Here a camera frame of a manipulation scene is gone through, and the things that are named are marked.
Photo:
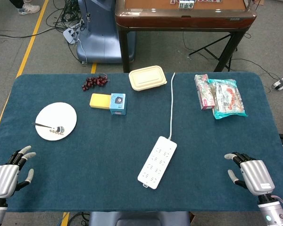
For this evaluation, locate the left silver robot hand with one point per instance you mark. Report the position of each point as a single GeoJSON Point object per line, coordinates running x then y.
{"type": "Point", "coordinates": [3, 179]}

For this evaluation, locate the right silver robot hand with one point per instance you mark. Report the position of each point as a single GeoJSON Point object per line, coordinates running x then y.
{"type": "Point", "coordinates": [257, 176]}

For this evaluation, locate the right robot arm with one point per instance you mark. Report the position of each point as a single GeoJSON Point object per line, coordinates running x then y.
{"type": "Point", "coordinates": [273, 212]}

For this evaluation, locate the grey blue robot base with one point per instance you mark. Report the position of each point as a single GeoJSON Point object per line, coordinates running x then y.
{"type": "Point", "coordinates": [139, 219]}

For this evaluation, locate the white floor power strip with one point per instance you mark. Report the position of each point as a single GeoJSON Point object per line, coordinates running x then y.
{"type": "Point", "coordinates": [69, 34]}

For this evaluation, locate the teal snack bag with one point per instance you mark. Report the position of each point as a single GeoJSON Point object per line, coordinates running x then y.
{"type": "Point", "coordinates": [228, 101]}

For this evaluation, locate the white round plate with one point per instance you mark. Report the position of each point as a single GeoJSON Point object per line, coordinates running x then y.
{"type": "Point", "coordinates": [59, 113]}

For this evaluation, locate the pink floral tissue box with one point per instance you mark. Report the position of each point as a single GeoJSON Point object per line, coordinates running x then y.
{"type": "Point", "coordinates": [204, 99]}

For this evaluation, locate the blue table cloth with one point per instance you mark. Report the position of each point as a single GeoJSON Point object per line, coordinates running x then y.
{"type": "Point", "coordinates": [96, 153]}

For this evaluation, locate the yellow sponge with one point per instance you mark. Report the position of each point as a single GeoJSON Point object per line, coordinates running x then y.
{"type": "Point", "coordinates": [99, 101]}

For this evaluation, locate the dark red grape bunch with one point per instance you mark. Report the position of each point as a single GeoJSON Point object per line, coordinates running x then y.
{"type": "Point", "coordinates": [94, 82]}

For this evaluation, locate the light blue cardboard box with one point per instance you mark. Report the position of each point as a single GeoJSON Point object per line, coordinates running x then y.
{"type": "Point", "coordinates": [118, 103]}

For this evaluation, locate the black tripod stand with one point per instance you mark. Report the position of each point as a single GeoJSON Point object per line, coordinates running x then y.
{"type": "Point", "coordinates": [210, 46]}

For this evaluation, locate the beige lidded food container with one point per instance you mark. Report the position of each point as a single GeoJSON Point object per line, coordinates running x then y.
{"type": "Point", "coordinates": [147, 77]}

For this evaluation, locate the brown mahjong table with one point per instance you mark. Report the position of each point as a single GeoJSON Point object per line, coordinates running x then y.
{"type": "Point", "coordinates": [179, 22]}

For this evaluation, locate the green bamboo mahjong tile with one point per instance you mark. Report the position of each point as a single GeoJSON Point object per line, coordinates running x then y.
{"type": "Point", "coordinates": [180, 4]}
{"type": "Point", "coordinates": [188, 4]}
{"type": "Point", "coordinates": [184, 4]}
{"type": "Point", "coordinates": [192, 4]}

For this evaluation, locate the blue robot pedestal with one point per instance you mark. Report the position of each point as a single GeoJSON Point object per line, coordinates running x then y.
{"type": "Point", "coordinates": [99, 35]}

